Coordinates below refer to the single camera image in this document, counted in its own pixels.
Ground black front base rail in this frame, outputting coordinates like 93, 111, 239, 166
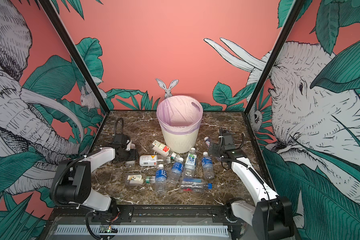
46, 204, 289, 224

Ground blue cap bottle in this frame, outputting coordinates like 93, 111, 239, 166
180, 178, 213, 193

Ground white vented cable duct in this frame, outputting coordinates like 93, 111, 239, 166
53, 224, 230, 237

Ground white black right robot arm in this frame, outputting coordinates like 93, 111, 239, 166
205, 132, 295, 240

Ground purple label Ganten bottle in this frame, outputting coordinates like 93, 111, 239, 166
204, 137, 212, 148

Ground red white label bottle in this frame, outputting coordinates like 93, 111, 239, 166
151, 141, 180, 161

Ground Pocari Sweat blue label bottle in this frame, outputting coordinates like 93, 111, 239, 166
202, 152, 215, 180

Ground green white label bottle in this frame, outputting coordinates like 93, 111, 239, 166
183, 148, 197, 178

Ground black right frame post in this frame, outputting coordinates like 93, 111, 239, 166
244, 0, 305, 116

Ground pink plastic bin liner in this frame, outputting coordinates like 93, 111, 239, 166
157, 95, 203, 135

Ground black left frame post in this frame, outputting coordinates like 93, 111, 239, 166
39, 0, 110, 114

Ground black frame post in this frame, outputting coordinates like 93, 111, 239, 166
244, 0, 305, 116
39, 0, 110, 114

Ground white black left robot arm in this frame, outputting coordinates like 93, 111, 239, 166
50, 134, 139, 218

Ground cream label green cap bottle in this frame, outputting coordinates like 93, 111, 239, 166
125, 174, 156, 186

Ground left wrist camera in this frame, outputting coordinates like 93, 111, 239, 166
126, 142, 136, 151

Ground yellow V label bottle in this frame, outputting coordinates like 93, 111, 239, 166
139, 155, 171, 167

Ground white ribbed waste bin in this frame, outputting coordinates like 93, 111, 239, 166
161, 127, 199, 154

